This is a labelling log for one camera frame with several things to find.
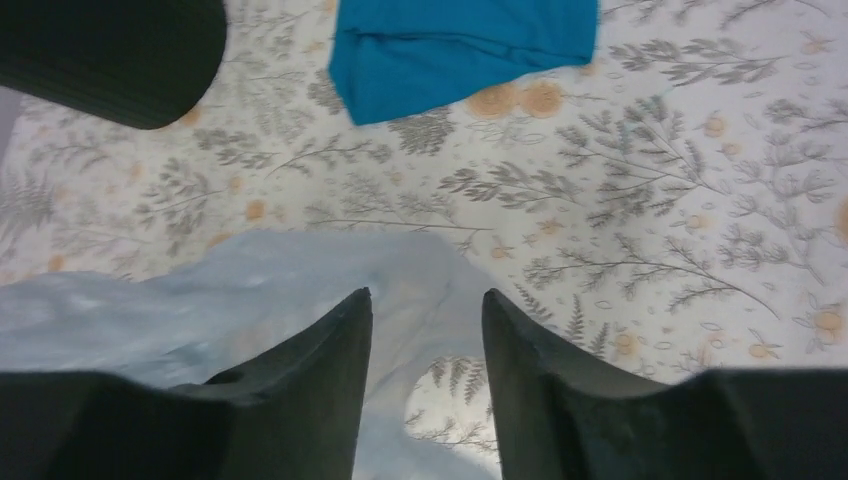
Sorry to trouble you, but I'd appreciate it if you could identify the light blue plastic trash bag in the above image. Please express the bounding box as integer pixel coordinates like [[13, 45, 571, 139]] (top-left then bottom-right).
[[1, 230, 499, 479]]

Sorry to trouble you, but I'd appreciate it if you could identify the black plastic trash bin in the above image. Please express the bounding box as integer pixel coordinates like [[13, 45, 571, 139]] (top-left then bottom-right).
[[1, 0, 228, 130]]

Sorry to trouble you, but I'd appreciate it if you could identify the floral patterned table mat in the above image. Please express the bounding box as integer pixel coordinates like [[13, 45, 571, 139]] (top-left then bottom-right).
[[1, 1, 847, 479]]

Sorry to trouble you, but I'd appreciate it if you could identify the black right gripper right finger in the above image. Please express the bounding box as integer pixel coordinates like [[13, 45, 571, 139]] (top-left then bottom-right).
[[482, 290, 847, 479]]

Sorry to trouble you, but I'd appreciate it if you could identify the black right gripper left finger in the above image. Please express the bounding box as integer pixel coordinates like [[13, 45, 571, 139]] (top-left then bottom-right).
[[1, 288, 373, 479]]

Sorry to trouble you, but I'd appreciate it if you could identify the bright blue folded cloth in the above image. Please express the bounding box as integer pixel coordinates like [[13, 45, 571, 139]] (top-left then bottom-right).
[[328, 0, 600, 125]]

